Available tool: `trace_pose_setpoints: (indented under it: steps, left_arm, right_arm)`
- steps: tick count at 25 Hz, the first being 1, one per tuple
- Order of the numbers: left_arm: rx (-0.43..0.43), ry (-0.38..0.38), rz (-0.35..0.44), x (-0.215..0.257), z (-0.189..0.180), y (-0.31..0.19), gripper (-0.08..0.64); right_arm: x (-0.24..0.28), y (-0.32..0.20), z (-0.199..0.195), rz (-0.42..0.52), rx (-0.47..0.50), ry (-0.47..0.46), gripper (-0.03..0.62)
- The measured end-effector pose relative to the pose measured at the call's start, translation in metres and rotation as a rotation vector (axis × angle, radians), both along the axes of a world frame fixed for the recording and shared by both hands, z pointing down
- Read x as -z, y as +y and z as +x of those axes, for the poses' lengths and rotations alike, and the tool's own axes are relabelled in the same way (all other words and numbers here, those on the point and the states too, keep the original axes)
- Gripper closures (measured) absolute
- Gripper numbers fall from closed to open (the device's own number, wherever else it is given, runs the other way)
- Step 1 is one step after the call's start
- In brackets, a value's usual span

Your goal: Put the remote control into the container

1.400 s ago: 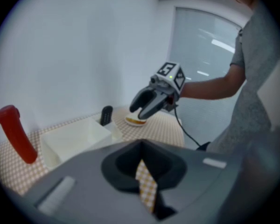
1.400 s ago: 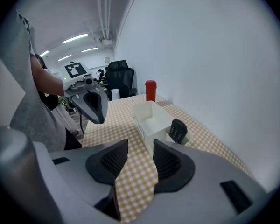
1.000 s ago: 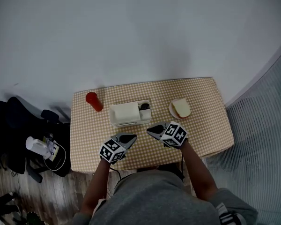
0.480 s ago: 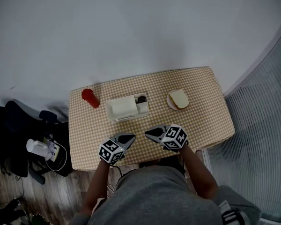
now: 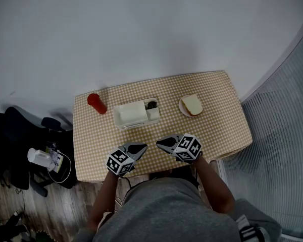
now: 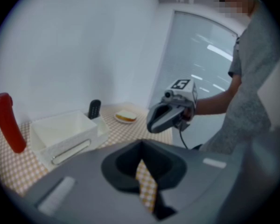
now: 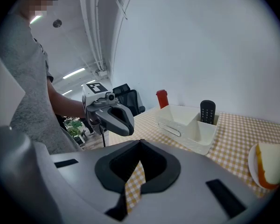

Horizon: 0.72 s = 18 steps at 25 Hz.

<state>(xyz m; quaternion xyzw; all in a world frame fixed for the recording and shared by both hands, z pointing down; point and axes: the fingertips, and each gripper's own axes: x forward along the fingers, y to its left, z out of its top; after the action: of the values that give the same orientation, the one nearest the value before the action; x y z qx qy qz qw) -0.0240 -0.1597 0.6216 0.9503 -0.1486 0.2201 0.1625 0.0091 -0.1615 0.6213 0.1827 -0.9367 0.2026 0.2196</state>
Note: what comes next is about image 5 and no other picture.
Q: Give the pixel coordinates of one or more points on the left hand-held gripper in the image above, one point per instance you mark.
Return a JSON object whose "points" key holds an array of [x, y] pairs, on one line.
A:
{"points": [[120, 161]]}

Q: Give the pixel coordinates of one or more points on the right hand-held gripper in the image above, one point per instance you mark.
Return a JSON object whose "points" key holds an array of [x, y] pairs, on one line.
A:
{"points": [[189, 147]]}

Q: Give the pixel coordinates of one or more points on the white compartment tray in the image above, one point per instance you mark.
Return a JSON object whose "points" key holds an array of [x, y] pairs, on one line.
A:
{"points": [[130, 115]]}

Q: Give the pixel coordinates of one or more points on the small black object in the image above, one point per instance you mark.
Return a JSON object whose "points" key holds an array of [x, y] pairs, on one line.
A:
{"points": [[151, 105]]}

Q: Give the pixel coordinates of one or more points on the person's left forearm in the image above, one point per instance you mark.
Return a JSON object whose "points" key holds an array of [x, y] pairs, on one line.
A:
{"points": [[103, 200]]}

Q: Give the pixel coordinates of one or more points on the person's right forearm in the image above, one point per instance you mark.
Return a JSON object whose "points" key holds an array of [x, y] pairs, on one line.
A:
{"points": [[214, 188]]}

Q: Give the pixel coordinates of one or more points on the bread slice on plate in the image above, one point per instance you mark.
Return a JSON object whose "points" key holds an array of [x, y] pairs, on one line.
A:
{"points": [[182, 110]]}

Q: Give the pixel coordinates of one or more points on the yellow checkered tablecloth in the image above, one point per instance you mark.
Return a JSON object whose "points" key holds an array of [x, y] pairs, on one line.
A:
{"points": [[217, 130]]}

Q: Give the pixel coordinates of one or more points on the red bottle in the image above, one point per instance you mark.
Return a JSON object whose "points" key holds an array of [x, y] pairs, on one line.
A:
{"points": [[98, 104]]}

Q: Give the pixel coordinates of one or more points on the person's grey sweatshirt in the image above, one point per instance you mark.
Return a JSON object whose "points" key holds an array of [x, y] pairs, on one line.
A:
{"points": [[166, 210]]}

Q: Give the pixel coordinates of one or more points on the white electric kettle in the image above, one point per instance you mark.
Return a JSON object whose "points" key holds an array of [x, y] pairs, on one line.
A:
{"points": [[39, 157]]}

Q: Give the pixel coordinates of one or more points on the ribbed glass partition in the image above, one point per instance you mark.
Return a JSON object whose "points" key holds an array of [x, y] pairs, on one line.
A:
{"points": [[280, 135]]}

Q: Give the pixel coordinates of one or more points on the black office chair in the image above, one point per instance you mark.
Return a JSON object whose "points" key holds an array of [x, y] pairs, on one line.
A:
{"points": [[12, 140]]}

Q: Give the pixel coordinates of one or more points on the green plant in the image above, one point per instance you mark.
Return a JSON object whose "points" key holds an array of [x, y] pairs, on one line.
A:
{"points": [[44, 236]]}

